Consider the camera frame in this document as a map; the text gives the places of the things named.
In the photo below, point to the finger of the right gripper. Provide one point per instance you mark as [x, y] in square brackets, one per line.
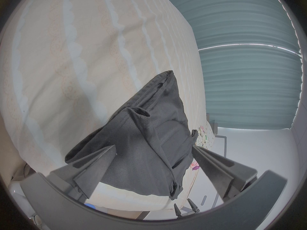
[177, 211]
[193, 206]

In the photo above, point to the grey bedside table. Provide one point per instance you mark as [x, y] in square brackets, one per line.
[211, 120]

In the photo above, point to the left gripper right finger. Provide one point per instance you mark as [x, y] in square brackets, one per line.
[223, 176]

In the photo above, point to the bed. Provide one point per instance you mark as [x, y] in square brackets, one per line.
[72, 68]

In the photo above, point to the black polo shirt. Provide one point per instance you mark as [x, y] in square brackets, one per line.
[148, 138]

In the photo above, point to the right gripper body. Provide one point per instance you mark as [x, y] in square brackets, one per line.
[189, 214]

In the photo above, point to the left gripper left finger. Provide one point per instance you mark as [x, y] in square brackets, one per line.
[93, 171]

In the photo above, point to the white printed garment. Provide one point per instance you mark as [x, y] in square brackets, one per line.
[202, 138]

